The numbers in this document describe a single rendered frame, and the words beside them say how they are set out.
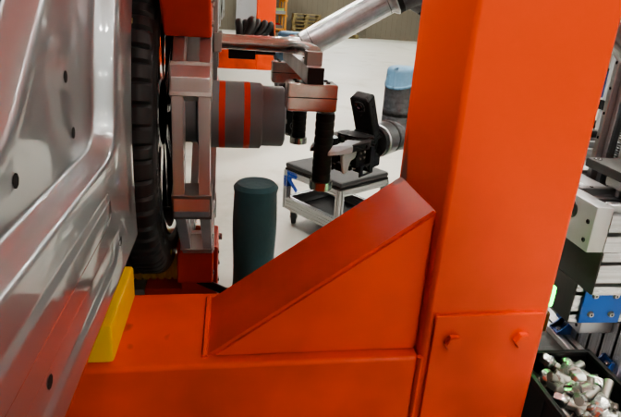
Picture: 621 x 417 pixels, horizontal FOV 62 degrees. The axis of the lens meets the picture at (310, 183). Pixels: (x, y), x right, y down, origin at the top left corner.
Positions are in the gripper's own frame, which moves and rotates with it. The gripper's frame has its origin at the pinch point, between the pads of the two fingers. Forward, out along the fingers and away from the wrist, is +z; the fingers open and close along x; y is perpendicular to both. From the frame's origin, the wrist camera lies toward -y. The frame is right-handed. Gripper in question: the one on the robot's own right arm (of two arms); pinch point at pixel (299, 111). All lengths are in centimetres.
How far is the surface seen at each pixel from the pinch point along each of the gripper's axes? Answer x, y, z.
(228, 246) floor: -17, -83, -93
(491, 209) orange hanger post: 12, 5, 76
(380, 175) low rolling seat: 56, -50, -103
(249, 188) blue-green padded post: -13.3, -9.0, 32.3
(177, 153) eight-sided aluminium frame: -26, 1, 44
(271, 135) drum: -8.8, -0.8, 22.7
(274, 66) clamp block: -6.9, 11.0, 2.5
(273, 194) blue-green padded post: -8.8, -10.3, 32.0
